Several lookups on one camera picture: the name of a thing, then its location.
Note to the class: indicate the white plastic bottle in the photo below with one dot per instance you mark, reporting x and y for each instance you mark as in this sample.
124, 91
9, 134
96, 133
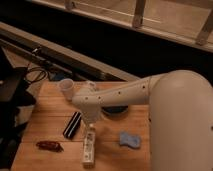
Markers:
88, 159

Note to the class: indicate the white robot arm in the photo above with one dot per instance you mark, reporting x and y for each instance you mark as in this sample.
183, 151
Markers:
180, 112

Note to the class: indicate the black bowl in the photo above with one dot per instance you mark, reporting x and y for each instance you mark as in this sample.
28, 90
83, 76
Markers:
114, 110

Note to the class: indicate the white plastic cup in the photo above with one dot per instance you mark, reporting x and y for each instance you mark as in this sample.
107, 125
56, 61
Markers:
66, 86

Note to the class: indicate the blue sponge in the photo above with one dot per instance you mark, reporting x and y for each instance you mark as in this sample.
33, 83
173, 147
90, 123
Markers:
132, 141

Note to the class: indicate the red snack packet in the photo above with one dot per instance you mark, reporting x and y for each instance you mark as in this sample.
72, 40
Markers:
49, 145

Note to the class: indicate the dark chair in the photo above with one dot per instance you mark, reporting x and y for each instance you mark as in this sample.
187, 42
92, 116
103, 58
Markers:
13, 93

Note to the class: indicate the wooden railing frame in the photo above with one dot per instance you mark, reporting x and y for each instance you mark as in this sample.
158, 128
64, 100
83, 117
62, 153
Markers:
182, 20

